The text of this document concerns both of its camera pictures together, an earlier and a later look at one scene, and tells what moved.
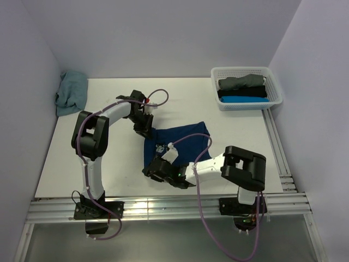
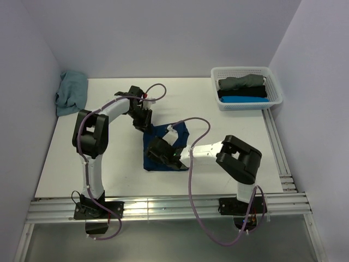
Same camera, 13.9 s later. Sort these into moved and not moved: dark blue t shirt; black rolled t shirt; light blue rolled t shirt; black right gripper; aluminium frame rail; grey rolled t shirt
Moved: black right gripper; dark blue t shirt
Not moved: grey rolled t shirt; light blue rolled t shirt; aluminium frame rail; black rolled t shirt
